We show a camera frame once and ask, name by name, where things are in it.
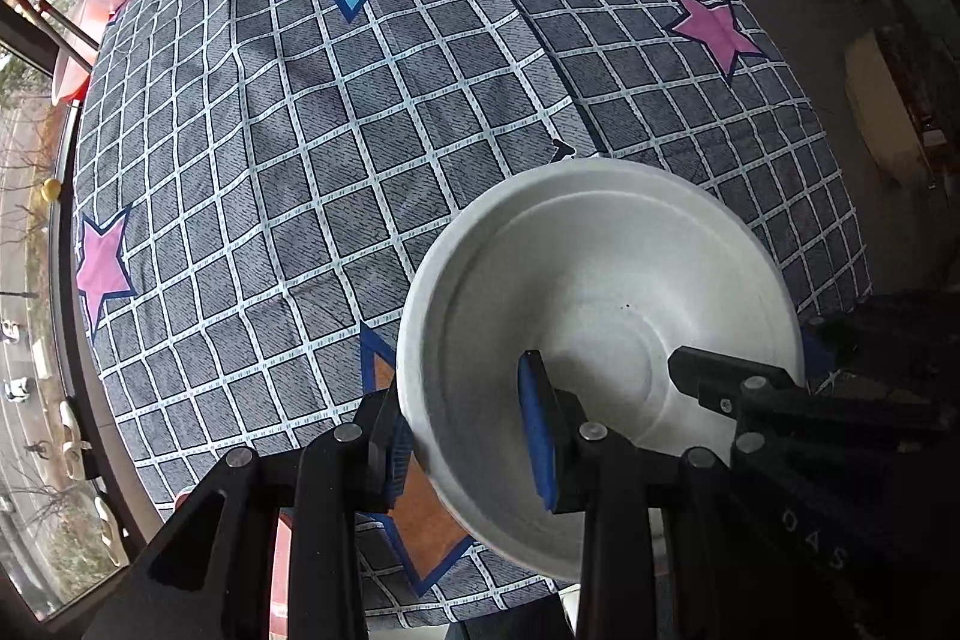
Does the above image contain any white round bowl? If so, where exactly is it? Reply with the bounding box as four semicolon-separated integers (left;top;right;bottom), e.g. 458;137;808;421
396;156;807;573

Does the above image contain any grey checked star tablecloth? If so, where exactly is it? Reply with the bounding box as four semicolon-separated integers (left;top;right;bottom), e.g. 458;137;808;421
73;0;875;630

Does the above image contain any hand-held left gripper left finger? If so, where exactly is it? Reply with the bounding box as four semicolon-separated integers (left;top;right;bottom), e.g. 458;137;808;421
82;379;415;640

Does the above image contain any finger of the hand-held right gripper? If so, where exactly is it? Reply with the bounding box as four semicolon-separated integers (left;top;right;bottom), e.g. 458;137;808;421
667;346;811;453
801;314;856;386

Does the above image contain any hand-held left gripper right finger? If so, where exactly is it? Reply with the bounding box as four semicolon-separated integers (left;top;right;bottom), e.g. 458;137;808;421
517;349;901;640

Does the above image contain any window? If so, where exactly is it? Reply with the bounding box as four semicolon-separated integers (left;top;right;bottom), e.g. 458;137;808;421
0;0;158;618

